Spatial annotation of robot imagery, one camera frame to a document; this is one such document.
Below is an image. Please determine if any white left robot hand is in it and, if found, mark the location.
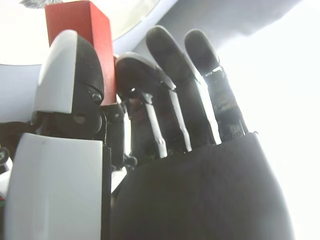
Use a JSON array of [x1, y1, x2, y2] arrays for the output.
[[0, 24, 296, 240]]

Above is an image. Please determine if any red cube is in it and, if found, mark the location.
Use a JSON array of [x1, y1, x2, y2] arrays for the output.
[[44, 0, 118, 107]]

